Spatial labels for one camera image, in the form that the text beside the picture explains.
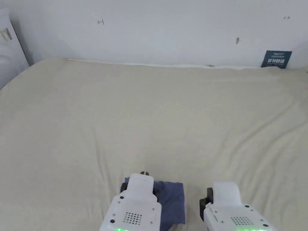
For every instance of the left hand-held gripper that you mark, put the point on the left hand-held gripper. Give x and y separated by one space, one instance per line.
134 207

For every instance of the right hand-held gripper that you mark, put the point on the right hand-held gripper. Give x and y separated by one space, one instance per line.
231 211

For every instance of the dark blue garment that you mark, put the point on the dark blue garment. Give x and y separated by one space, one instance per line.
171 199

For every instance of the bed with beige sheet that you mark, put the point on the bed with beige sheet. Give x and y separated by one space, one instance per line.
154 108

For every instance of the dark sign card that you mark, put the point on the dark sign card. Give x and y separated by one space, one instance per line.
276 60

